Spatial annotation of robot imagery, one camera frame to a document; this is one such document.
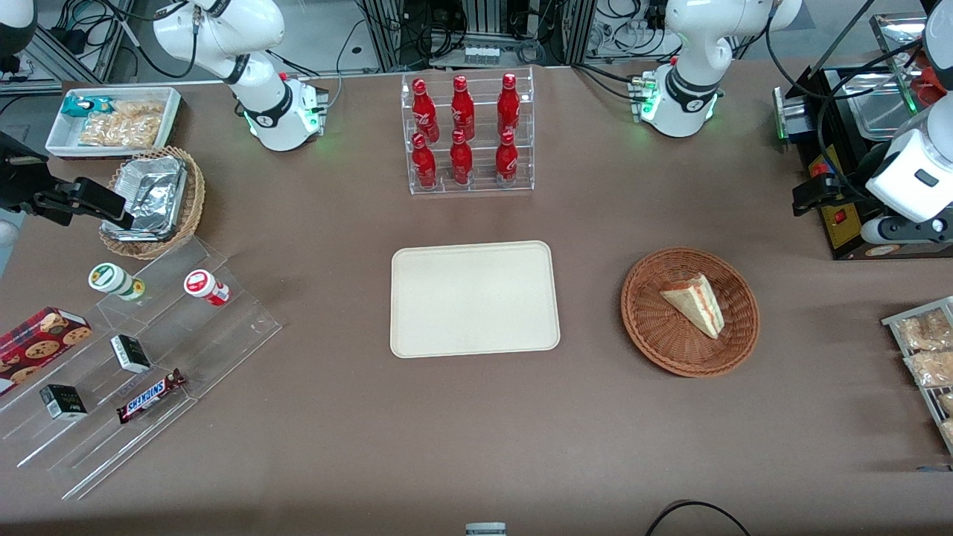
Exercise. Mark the tray of packaged snacks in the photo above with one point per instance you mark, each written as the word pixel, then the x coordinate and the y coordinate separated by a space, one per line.
pixel 904 316

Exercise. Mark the small black box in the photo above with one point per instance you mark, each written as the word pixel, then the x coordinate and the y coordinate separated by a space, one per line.
pixel 63 402
pixel 130 353

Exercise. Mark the steel grill tray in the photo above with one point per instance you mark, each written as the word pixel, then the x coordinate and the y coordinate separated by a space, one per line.
pixel 882 112

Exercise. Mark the teal snack packet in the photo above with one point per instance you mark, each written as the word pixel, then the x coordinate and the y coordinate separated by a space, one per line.
pixel 78 106

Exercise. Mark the black countertop grill appliance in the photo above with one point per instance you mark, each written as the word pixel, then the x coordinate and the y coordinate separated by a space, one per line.
pixel 837 231

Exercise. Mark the clear acrylic stepped shelf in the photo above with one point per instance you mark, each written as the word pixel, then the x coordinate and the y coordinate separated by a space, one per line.
pixel 186 350

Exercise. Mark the triangle sandwich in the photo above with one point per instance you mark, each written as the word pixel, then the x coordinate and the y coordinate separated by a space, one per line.
pixel 696 304

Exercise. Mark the grey device edge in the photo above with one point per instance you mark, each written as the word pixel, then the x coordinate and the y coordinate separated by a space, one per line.
pixel 485 529

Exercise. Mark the beige plastic tray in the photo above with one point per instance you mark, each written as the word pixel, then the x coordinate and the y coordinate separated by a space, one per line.
pixel 474 299

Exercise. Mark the aluminium frame rack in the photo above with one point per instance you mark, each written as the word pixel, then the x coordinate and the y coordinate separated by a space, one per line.
pixel 476 22

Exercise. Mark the clear acrylic bottle rack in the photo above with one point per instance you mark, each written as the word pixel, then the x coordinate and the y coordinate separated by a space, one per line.
pixel 470 179

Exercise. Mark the red lid white bottle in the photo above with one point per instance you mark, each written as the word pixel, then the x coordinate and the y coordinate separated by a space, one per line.
pixel 205 286

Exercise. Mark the Snickers chocolate bar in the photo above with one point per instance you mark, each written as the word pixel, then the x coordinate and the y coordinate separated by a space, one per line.
pixel 151 396

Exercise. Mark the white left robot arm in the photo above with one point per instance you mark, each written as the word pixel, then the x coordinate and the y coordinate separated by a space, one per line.
pixel 689 71

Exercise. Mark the clear bag of crackers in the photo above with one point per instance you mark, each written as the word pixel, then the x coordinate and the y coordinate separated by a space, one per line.
pixel 123 125

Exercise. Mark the brown wicker basket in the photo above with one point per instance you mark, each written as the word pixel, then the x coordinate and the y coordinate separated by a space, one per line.
pixel 655 327

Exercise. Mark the green lid white bottle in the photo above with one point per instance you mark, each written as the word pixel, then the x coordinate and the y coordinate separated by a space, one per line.
pixel 113 281

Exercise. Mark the red cola bottle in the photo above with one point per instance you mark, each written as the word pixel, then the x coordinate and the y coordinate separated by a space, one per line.
pixel 424 112
pixel 508 104
pixel 424 164
pixel 461 160
pixel 462 108
pixel 506 158

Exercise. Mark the white rectangular snack bin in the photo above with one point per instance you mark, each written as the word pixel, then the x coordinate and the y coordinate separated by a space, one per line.
pixel 63 141

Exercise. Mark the red cookie box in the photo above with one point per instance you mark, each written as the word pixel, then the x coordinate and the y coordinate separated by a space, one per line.
pixel 41 342

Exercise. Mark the clear bag of pastry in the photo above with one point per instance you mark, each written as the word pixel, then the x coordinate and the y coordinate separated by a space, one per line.
pixel 923 331
pixel 931 368

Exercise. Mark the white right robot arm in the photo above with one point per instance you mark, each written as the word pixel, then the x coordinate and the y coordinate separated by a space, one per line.
pixel 257 71

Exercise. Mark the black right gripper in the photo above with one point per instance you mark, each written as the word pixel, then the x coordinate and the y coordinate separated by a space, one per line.
pixel 21 185

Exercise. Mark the tan wicker basket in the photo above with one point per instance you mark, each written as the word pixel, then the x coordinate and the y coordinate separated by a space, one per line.
pixel 190 201

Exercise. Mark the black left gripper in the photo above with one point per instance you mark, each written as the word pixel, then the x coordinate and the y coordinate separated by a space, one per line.
pixel 851 181

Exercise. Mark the white power strip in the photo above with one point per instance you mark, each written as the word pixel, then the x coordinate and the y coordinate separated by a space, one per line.
pixel 480 53

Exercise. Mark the aluminium foil container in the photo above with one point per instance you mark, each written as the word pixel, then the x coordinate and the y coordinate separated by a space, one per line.
pixel 153 193

